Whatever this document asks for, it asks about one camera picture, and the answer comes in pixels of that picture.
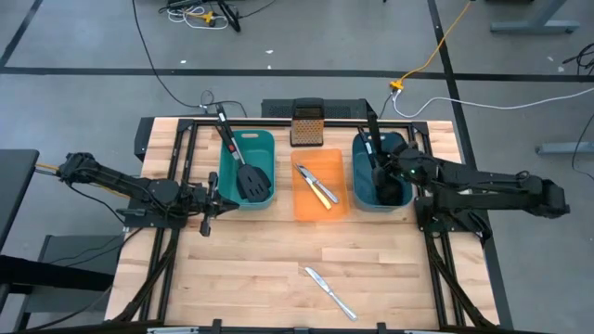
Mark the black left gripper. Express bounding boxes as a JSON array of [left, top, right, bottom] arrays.
[[198, 171, 240, 238]]

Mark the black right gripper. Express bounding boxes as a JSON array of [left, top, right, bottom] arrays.
[[378, 147, 426, 186]]

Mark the black serving spoon white label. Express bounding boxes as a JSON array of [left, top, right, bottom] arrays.
[[357, 131, 395, 196]]

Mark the black slotted spatula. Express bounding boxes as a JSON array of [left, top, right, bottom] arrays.
[[213, 104, 273, 204], [215, 123, 273, 189]]

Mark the black nylon ladle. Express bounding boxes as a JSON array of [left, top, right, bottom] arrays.
[[365, 109, 405, 206]]

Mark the steel table knife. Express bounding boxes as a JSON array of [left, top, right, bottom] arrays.
[[303, 265, 359, 322], [295, 163, 341, 205]]

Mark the knife with yellow handle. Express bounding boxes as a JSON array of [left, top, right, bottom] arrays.
[[299, 167, 333, 212]]

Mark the blue-grey plastic bin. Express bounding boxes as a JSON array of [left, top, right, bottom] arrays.
[[351, 131, 415, 213]]

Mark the teal plastic bin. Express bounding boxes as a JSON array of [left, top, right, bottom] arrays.
[[217, 128, 278, 211]]

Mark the black perforated equipment box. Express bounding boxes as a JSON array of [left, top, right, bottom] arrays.
[[261, 97, 378, 120]]

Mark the grey table foot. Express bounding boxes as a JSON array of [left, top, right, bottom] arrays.
[[490, 0, 581, 36], [536, 141, 594, 157]]

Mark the dark grey side cart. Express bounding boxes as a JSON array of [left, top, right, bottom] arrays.
[[0, 234, 124, 334]]

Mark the black tripod leg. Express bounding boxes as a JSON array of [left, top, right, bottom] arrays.
[[217, 0, 242, 33]]

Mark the black aluminium rig frame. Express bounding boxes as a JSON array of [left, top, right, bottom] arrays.
[[110, 99, 502, 334]]

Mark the yellow extension cable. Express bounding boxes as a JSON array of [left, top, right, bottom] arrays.
[[388, 0, 474, 90]]

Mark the steel box grater black handle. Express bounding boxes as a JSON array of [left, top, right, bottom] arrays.
[[290, 96, 326, 148]]

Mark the black floor cable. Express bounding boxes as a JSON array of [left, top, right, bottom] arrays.
[[131, 0, 250, 118]]

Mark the white coiled floor cable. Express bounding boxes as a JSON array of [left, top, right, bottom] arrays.
[[165, 5, 231, 32]]

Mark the yellow arm cable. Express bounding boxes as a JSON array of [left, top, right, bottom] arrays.
[[35, 161, 131, 199]]

